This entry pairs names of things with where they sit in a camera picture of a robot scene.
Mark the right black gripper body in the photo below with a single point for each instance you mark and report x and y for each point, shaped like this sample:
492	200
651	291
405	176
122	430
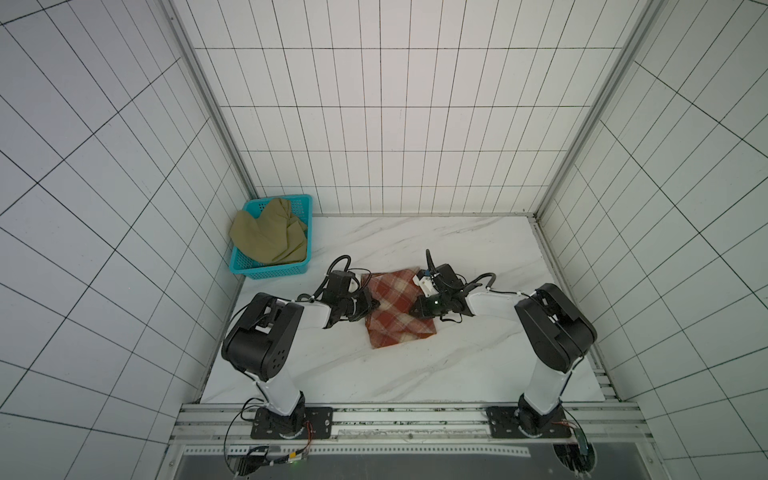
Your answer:
426	302

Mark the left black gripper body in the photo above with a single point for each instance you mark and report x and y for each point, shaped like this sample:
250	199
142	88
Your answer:
355	307

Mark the red plaid skirt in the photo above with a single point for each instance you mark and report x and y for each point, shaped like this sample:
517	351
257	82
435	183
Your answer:
391	323

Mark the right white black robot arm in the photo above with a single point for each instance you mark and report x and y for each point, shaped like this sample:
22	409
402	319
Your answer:
558	332

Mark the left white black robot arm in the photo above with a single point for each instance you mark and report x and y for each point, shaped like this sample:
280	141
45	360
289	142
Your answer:
259	341

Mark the olive green skirt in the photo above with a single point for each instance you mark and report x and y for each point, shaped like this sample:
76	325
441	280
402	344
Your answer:
277	236

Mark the teal plastic basket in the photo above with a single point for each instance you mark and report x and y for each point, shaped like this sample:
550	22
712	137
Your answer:
240	264

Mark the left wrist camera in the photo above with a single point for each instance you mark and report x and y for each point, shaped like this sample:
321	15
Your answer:
339	284

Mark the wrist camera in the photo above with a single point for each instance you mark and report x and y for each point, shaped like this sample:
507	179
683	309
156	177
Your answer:
426	281
339	284

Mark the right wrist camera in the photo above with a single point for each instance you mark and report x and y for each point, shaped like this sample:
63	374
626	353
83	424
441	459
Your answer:
426	281

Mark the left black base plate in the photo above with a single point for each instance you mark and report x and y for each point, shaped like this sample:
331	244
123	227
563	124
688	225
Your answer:
312	423

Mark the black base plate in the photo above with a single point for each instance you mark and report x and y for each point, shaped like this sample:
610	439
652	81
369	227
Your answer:
312	423
524	422

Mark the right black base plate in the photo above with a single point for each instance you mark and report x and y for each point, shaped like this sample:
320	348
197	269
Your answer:
524	422

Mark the left control board with wires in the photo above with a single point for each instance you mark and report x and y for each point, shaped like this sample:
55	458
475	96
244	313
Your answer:
258	457

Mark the control board with wires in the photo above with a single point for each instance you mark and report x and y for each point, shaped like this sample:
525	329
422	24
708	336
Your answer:
258	457
580	456

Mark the right control board with wires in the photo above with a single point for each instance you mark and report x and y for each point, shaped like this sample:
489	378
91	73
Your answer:
580	456

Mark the aluminium mounting rail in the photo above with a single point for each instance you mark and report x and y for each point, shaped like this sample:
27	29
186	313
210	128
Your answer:
401	427

